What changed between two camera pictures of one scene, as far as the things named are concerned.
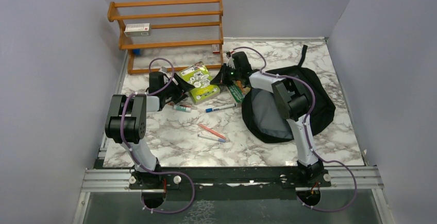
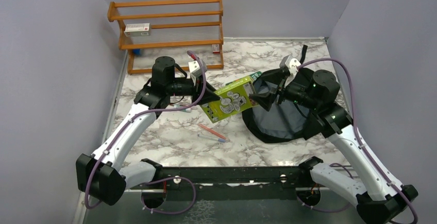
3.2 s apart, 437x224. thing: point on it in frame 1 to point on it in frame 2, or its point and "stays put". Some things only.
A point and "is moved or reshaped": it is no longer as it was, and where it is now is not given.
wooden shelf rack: (164, 35) stays put
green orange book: (237, 91) is moved or reshaped
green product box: (198, 76) is moved or reshaped
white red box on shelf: (137, 30) stays put
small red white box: (216, 48) stays put
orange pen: (212, 131) stays put
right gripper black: (221, 79) to (265, 101)
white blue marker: (211, 138) stays put
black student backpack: (263, 118) stays put
